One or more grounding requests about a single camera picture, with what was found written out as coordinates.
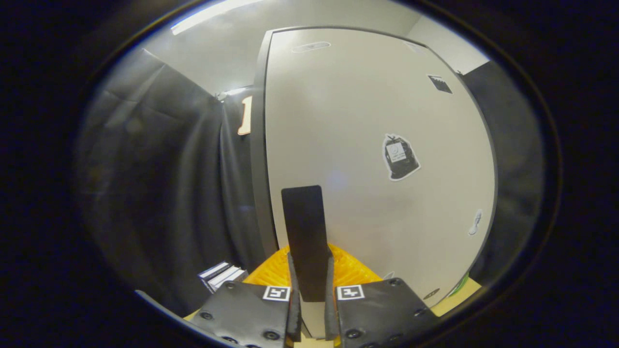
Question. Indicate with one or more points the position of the blue-edged book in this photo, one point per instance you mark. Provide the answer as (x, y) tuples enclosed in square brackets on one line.
[(213, 271)]

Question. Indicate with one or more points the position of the white shoe cabinet door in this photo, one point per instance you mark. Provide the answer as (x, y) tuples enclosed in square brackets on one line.
[(367, 106)]

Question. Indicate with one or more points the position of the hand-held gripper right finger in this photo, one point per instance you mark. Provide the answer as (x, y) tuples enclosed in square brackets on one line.
[(330, 309)]

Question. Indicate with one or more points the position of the red white green container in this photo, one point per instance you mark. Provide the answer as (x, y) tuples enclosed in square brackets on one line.
[(459, 285)]

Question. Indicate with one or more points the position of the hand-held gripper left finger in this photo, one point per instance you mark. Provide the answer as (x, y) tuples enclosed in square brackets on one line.
[(294, 309)]

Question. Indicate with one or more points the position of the white book with picture cover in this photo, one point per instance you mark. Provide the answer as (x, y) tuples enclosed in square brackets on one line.
[(231, 276)]

